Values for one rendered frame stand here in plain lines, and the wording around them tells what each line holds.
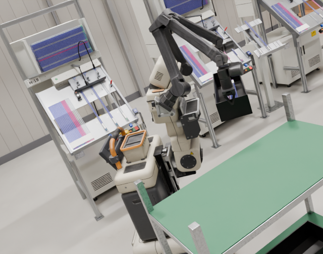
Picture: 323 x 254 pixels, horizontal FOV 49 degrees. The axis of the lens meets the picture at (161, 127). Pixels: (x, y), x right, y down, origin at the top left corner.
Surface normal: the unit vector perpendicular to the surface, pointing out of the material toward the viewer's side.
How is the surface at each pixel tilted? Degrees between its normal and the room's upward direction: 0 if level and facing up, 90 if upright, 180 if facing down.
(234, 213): 0
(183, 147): 90
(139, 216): 90
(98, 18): 90
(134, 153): 92
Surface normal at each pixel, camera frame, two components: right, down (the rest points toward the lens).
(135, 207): -0.11, 0.42
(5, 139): 0.46, 0.20
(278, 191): -0.32, -0.88
